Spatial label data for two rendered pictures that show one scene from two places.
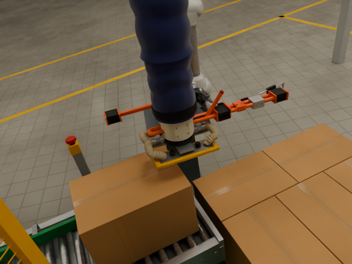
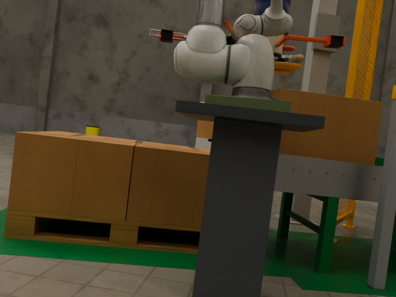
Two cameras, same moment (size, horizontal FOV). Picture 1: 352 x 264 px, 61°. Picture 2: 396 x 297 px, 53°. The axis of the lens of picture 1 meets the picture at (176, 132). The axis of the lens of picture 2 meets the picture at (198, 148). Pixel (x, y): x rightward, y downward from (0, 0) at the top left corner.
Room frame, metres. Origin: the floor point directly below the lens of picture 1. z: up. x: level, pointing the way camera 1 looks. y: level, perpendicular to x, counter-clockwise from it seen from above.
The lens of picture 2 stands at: (3.68, 0.10, 0.64)
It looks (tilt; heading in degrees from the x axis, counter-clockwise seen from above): 2 degrees down; 191
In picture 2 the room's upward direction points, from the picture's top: 7 degrees clockwise
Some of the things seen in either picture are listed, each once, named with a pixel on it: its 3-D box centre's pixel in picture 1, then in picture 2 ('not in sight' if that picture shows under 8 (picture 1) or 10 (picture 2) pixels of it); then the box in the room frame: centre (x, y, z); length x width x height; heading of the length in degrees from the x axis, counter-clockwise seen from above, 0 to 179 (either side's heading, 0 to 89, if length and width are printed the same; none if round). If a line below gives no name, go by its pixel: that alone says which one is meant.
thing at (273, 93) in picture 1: (277, 95); (167, 36); (1.39, -0.60, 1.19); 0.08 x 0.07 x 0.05; 103
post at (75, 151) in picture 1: (96, 194); (389, 187); (1.58, 0.67, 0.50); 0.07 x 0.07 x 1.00; 18
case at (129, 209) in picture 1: (135, 206); (313, 131); (1.18, 0.32, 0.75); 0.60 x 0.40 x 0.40; 107
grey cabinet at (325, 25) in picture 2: not in sight; (326, 33); (0.18, 0.40, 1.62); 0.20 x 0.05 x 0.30; 108
